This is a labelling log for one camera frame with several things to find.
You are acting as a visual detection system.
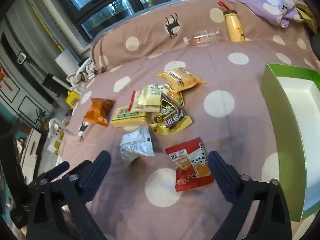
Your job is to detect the brown gold snack packet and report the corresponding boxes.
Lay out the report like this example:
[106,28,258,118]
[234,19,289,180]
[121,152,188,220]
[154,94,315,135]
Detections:
[150,114,193,136]
[160,92,187,120]

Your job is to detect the green orange snack packet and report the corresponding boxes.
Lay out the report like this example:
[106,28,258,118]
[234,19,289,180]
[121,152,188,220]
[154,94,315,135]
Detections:
[166,85,185,108]

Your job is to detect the white snack packet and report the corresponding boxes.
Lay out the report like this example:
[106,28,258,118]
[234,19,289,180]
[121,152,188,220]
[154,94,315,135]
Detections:
[119,126,154,169]

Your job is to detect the yellow soda cracker packet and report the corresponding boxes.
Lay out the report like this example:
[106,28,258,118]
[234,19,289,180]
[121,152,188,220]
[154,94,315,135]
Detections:
[111,106,148,128]

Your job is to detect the white cabinet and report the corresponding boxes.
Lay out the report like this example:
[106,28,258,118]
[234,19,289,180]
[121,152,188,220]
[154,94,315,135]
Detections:
[20,127,42,168]

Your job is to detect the white printed bag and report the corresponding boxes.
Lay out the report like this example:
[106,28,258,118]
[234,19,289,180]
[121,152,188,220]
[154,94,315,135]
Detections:
[46,119,67,153]

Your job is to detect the yellow patterned bag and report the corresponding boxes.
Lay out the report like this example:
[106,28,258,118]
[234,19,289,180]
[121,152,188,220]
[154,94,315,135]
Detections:
[296,4,317,33]

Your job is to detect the yellow cake packet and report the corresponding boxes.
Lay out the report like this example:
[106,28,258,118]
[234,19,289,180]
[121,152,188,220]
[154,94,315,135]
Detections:
[157,67,207,93]

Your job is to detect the red-edged pale snack packet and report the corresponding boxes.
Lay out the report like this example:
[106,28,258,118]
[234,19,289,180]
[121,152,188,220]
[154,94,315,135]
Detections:
[127,91,144,112]

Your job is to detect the green cardboard box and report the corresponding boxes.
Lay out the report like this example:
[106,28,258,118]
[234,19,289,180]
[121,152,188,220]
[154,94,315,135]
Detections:
[261,63,320,222]

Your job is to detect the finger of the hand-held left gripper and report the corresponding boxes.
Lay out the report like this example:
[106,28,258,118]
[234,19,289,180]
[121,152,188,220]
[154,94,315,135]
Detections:
[31,161,70,185]

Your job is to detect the red snack packet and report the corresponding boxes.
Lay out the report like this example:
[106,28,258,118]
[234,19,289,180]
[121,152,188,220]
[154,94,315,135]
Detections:
[165,137,215,192]

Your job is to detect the yellow bottle with red strap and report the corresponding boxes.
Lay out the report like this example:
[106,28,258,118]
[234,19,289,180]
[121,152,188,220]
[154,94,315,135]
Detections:
[217,1,247,42]

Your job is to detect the pink polka dot blanket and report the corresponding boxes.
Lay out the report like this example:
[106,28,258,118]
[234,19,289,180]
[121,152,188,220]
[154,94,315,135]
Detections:
[59,0,320,240]

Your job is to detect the yellow carton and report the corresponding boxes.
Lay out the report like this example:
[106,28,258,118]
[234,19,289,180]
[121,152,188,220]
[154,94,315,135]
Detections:
[65,91,81,105]

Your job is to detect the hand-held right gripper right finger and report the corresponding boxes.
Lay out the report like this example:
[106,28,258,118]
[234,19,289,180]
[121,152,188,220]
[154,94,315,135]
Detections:
[207,150,293,240]

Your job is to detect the clear plastic bottle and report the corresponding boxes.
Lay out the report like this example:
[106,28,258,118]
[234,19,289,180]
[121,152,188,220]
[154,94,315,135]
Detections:
[183,28,224,47]

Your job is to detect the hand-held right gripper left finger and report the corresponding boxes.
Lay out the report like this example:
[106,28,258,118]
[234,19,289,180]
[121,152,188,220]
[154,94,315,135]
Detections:
[26,150,112,240]

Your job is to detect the striped white cloth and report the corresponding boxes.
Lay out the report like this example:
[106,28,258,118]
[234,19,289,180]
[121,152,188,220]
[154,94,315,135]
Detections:
[66,57,98,85]

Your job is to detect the black framed window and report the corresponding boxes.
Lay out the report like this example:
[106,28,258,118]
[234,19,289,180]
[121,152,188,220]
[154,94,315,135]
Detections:
[51,0,240,44]

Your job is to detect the white cylinder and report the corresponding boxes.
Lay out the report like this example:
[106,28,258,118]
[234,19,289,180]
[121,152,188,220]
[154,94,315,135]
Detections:
[55,49,80,74]

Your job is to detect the pale green snack packet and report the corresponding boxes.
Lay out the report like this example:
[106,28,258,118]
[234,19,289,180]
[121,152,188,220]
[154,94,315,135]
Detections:
[138,84,167,113]

